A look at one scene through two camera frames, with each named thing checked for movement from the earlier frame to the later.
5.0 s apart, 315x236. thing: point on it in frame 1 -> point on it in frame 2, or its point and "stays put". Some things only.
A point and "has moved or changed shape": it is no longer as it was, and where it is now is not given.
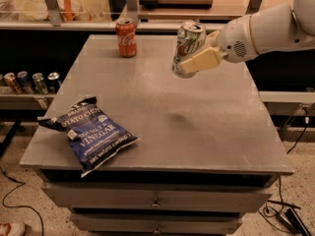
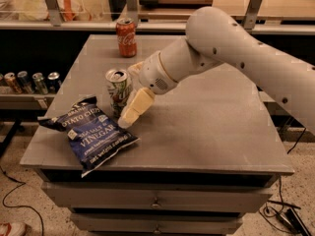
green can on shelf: x=39 y=85 stays put
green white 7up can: x=191 y=40 has moved or changed shape
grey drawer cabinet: x=211 y=147 stays put
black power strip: x=290 y=220 stays put
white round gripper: x=235 y=40 -> x=152 y=73
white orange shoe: x=13 y=229 stays put
